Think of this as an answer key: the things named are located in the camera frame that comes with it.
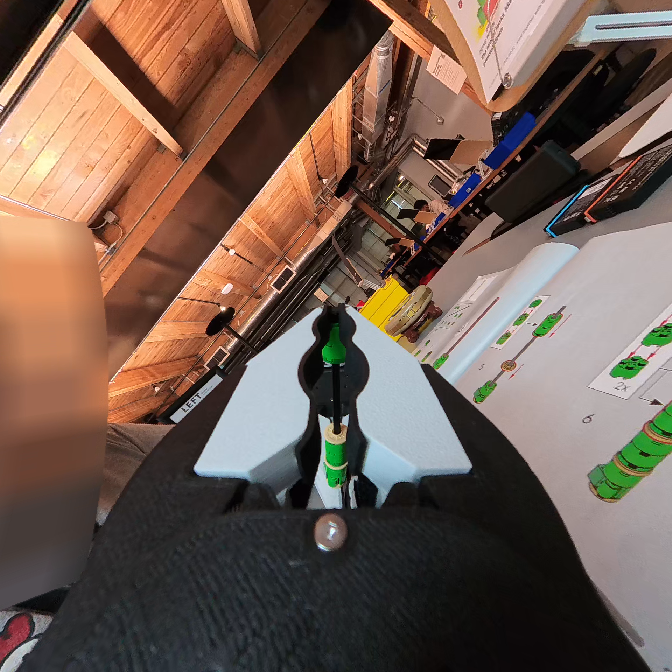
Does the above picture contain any tan round model brown stand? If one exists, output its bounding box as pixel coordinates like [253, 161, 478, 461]
[384, 285, 444, 344]

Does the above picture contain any yellow cabinet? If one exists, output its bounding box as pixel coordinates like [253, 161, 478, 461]
[358, 275, 410, 329]

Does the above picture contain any black axle rod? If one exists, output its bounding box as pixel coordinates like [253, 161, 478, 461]
[330, 321, 351, 507]

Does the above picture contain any grey desk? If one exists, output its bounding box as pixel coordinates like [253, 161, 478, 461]
[420, 152, 672, 337]

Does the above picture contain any black framed marker sign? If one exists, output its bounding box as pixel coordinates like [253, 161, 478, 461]
[170, 367, 232, 423]

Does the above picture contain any cardboard sheet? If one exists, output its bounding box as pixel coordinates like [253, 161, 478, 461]
[454, 139, 494, 165]

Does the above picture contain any blue bin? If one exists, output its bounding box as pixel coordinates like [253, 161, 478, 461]
[483, 111, 537, 169]
[450, 173, 483, 208]

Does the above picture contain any white paper notice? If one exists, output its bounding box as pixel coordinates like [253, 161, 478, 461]
[426, 44, 468, 95]

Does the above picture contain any long silver duct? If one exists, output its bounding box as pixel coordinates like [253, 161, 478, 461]
[231, 247, 358, 347]

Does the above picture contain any black box orange edge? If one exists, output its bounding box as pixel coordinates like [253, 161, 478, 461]
[584, 142, 672, 224]

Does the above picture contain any black round lamp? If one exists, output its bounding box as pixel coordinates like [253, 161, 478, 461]
[205, 306, 236, 337]
[333, 165, 360, 199]

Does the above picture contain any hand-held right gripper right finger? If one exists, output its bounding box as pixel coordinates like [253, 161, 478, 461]
[341, 303, 472, 509]

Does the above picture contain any black case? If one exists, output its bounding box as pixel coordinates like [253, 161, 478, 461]
[484, 141, 581, 224]

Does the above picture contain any building instruction booklet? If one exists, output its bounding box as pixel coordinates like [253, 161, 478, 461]
[412, 223, 672, 672]

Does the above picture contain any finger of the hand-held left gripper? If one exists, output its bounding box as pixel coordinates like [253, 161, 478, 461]
[288, 417, 350, 510]

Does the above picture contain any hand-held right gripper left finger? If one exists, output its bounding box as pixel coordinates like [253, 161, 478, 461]
[193, 306, 331, 509]

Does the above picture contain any white display board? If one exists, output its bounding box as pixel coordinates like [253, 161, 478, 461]
[446, 0, 594, 103]

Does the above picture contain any green cylinder assembly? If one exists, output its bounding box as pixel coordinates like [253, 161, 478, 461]
[323, 424, 350, 489]

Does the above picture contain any black monitor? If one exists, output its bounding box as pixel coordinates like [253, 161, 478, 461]
[422, 138, 465, 161]

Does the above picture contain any green round brick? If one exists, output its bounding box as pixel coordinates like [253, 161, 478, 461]
[320, 323, 348, 366]

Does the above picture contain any vertical metal duct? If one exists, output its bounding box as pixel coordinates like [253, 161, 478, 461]
[362, 29, 394, 137]

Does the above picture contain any pale metal bracket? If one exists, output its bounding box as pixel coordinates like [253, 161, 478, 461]
[569, 13, 672, 45]

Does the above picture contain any black box blue edge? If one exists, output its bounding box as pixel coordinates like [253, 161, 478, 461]
[544, 173, 617, 237]

